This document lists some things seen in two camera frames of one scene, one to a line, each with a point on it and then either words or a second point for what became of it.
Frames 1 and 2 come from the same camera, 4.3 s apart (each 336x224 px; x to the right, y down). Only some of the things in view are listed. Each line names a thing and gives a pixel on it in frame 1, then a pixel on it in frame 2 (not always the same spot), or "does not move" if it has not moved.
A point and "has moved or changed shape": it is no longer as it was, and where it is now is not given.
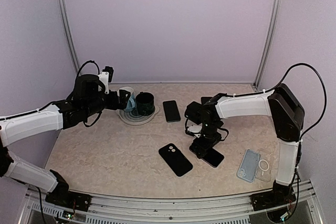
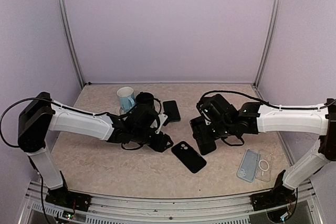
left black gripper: [123, 101] → [158, 147]
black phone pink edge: [213, 158] has moved or changed shape
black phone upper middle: [171, 111] does not move
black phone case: [177, 161] → [194, 161]
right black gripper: [202, 147] → [200, 130]
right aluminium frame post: [269, 48] does not move
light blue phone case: [248, 166] does not move
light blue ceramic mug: [132, 101] does not move
